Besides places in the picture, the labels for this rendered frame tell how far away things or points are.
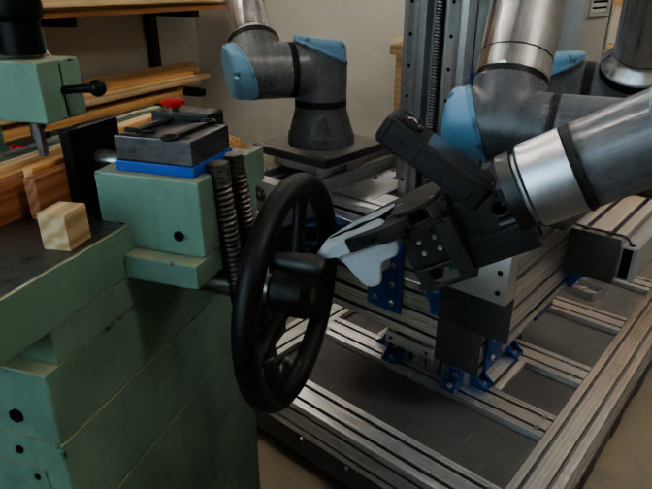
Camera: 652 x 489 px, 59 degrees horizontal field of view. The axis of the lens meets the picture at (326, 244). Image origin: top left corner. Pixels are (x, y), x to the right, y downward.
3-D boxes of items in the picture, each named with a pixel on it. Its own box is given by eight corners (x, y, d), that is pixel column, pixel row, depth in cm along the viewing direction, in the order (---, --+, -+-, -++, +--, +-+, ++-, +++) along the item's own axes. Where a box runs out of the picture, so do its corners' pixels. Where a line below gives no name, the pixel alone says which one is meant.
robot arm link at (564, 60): (506, 122, 106) (516, 45, 100) (584, 129, 100) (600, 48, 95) (493, 136, 96) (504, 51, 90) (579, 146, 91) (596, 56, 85)
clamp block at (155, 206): (203, 260, 64) (196, 183, 60) (102, 244, 68) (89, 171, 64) (259, 214, 76) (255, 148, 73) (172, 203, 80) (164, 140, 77)
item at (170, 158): (194, 179, 61) (189, 127, 59) (109, 169, 65) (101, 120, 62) (247, 148, 73) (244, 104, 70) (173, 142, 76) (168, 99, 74)
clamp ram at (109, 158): (122, 210, 68) (111, 135, 65) (71, 203, 70) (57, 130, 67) (165, 186, 76) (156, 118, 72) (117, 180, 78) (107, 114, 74)
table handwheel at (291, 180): (358, 233, 86) (313, 429, 77) (239, 217, 92) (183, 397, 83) (311, 124, 60) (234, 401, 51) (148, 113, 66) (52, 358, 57)
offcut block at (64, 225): (70, 251, 59) (63, 215, 57) (44, 248, 59) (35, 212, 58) (91, 237, 62) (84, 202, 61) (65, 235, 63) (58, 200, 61)
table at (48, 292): (60, 415, 45) (45, 352, 43) (-202, 344, 54) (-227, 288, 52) (316, 183, 97) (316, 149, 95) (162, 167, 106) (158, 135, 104)
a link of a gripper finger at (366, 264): (331, 306, 58) (411, 277, 54) (303, 256, 57) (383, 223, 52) (340, 292, 61) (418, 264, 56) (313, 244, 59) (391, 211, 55)
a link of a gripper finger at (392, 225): (346, 260, 54) (432, 227, 50) (339, 245, 53) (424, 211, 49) (360, 240, 58) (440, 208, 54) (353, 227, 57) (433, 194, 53)
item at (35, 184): (43, 220, 66) (34, 179, 64) (31, 218, 67) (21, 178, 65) (130, 179, 81) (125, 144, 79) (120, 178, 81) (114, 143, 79)
